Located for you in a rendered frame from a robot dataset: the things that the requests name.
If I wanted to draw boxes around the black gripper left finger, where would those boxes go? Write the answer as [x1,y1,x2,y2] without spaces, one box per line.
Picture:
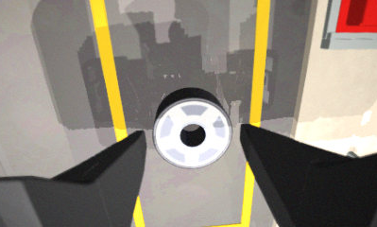
[0,131,146,227]

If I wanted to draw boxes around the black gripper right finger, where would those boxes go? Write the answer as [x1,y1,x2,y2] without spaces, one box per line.
[240,123,377,227]

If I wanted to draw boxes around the yellow tape border lines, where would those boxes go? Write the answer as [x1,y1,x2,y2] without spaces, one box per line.
[91,0,270,227]

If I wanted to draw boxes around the white wheel with black tyre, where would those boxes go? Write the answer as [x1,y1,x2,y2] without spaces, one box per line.
[152,87,232,169]

